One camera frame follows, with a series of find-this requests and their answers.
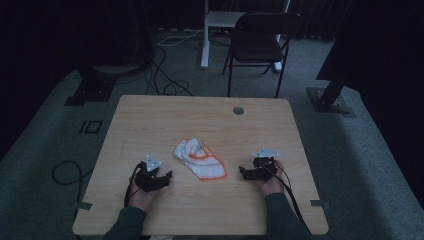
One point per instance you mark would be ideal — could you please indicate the white desk frame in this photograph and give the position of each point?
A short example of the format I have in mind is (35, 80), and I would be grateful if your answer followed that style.
(205, 40)

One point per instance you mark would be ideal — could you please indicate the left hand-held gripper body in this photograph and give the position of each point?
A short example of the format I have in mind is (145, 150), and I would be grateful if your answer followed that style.
(149, 178)

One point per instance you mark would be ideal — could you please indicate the black folding chair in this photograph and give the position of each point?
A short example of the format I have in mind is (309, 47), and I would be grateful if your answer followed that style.
(256, 46)

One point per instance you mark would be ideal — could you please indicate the white towel with orange edge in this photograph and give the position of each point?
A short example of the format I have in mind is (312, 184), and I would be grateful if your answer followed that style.
(201, 160)

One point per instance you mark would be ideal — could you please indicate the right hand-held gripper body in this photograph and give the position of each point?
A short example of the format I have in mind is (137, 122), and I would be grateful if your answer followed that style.
(265, 168)

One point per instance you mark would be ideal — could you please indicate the person's right hand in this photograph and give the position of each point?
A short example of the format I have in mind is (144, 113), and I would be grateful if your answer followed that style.
(272, 186)

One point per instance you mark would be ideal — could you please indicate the person's left hand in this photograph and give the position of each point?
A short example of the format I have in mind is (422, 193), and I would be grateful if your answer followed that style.
(141, 198)

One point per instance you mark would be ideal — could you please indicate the black stand with flat base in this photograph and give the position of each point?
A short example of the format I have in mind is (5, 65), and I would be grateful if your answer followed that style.
(91, 91)

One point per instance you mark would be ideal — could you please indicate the grey tape strip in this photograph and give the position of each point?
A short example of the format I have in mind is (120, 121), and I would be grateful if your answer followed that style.
(319, 204)
(83, 206)

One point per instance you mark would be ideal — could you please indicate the black slanted stand with base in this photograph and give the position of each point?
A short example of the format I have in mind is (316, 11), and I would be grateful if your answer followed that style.
(328, 98)

